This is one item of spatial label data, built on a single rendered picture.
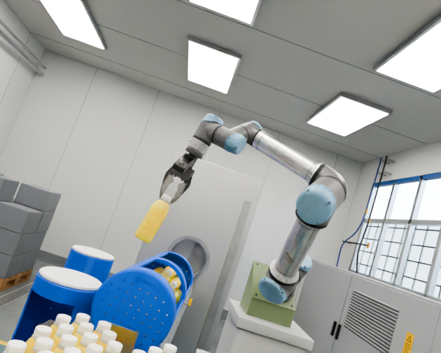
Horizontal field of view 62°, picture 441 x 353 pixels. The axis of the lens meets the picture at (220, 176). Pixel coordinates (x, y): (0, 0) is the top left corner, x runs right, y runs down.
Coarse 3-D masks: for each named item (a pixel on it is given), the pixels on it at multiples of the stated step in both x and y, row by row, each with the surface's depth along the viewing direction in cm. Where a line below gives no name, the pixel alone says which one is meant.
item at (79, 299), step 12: (36, 276) 155; (36, 288) 151; (48, 288) 149; (60, 288) 149; (36, 300) 166; (48, 300) 171; (60, 300) 148; (72, 300) 150; (84, 300) 153; (24, 312) 159; (36, 312) 167; (48, 312) 171; (60, 312) 173; (72, 312) 151; (84, 312) 155; (24, 324) 163; (36, 324) 168; (24, 336) 165
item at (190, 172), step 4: (188, 148) 135; (188, 152) 140; (192, 152) 134; (196, 152) 134; (192, 156) 136; (196, 156) 136; (200, 156) 136; (196, 160) 142; (192, 164) 138; (188, 168) 134; (176, 172) 134; (184, 172) 134; (188, 172) 134; (192, 172) 135; (180, 176) 134; (184, 176) 134; (188, 176) 134; (184, 180) 137
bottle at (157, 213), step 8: (160, 200) 133; (152, 208) 131; (160, 208) 131; (168, 208) 133; (152, 216) 130; (160, 216) 131; (144, 224) 130; (152, 224) 130; (160, 224) 132; (136, 232) 131; (144, 232) 129; (152, 232) 130; (144, 240) 129
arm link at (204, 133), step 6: (210, 114) 136; (204, 120) 135; (210, 120) 135; (216, 120) 135; (222, 120) 137; (204, 126) 135; (210, 126) 134; (216, 126) 134; (198, 132) 135; (204, 132) 134; (210, 132) 133; (198, 138) 134; (204, 138) 134; (210, 138) 134; (210, 144) 137
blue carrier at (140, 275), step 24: (144, 264) 143; (168, 264) 165; (120, 288) 125; (144, 288) 125; (168, 288) 126; (96, 312) 123; (120, 312) 123; (144, 312) 123; (168, 312) 123; (144, 336) 123
